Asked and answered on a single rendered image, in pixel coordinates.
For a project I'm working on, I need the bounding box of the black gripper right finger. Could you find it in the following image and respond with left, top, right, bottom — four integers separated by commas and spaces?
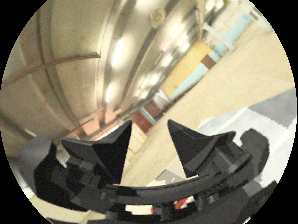
168, 119, 235, 179

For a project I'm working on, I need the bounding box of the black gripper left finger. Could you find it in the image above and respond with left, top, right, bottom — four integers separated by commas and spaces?
60, 120, 133, 185

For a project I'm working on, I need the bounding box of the dark red picture frame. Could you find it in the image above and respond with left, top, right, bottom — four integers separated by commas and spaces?
174, 197, 188, 209

